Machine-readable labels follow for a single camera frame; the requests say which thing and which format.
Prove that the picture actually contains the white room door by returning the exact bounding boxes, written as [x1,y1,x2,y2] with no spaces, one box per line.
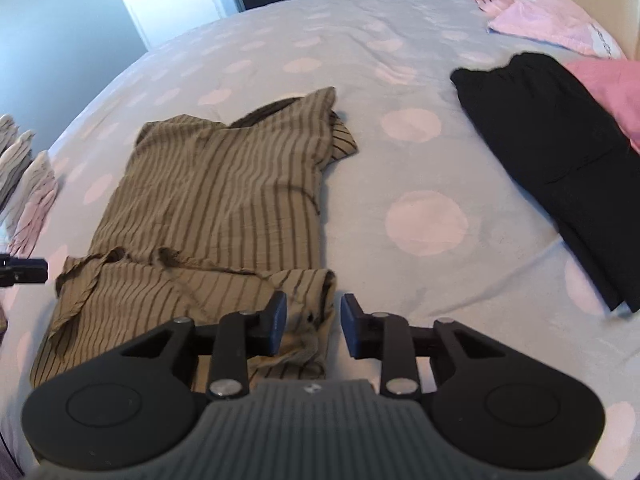
[105,0,232,52]

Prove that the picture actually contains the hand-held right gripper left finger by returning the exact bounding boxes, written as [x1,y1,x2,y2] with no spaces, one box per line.
[120,289,289,402]

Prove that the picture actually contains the stack of folded clothes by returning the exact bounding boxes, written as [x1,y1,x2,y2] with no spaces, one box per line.
[0,112,60,257]

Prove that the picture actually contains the light pink printed pillow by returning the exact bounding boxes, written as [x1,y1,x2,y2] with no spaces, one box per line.
[487,0,629,61]

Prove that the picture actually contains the dark pink pillow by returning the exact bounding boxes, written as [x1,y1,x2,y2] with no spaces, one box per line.
[565,59,640,154]

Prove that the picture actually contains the brown striped shirt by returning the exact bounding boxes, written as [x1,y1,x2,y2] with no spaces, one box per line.
[30,86,360,392]

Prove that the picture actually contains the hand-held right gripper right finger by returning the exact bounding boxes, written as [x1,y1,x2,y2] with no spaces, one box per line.
[340,292,501,401]

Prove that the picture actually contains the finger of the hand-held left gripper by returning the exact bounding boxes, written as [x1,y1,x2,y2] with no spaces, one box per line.
[0,254,49,289]

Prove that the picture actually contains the black pants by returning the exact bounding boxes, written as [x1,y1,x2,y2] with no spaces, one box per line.
[450,51,640,314]

